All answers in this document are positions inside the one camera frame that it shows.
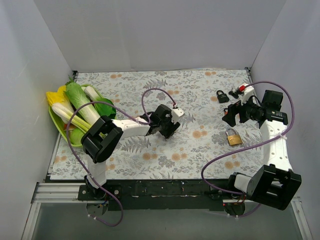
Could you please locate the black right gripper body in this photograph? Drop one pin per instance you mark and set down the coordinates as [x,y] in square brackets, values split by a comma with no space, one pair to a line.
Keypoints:
[238,113]

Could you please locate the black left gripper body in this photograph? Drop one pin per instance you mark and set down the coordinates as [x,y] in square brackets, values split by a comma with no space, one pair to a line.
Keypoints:
[169,129]

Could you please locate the black Kaijing padlock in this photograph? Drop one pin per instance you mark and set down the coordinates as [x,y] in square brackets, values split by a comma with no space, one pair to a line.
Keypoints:
[222,97]

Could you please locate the black-headed key bunch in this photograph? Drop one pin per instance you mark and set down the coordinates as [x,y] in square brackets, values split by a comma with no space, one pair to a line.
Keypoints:
[233,92]

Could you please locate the large brass padlock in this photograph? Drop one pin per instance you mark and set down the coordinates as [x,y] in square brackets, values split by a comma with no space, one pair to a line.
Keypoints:
[233,137]

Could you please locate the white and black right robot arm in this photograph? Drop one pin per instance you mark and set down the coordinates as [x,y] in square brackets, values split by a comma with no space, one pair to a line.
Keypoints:
[275,183]

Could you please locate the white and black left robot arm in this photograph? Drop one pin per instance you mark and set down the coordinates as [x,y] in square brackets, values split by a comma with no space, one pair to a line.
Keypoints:
[100,141]

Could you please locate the floral patterned table mat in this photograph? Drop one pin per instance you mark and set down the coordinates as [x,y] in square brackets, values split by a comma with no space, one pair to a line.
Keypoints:
[199,148]

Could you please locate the bok choy toy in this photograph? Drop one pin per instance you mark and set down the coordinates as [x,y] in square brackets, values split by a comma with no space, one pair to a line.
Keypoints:
[102,109]

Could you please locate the green vegetable tray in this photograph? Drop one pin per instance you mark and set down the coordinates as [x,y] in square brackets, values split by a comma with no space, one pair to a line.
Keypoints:
[77,98]

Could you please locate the yellow-leaf cabbage toy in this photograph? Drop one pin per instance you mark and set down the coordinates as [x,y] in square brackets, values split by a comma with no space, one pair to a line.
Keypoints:
[61,106]

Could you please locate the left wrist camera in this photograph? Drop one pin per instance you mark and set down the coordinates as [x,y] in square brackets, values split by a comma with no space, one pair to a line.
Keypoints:
[176,113]

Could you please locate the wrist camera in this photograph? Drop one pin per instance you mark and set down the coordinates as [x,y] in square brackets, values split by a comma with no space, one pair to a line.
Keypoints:
[176,113]
[246,91]

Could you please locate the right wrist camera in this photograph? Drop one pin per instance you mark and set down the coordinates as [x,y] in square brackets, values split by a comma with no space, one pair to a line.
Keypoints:
[246,91]

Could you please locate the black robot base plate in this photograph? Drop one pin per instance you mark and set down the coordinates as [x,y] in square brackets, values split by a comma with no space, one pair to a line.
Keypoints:
[156,194]

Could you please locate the aluminium frame rail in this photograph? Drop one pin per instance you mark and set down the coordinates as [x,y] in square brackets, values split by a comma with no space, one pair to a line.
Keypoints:
[157,210]

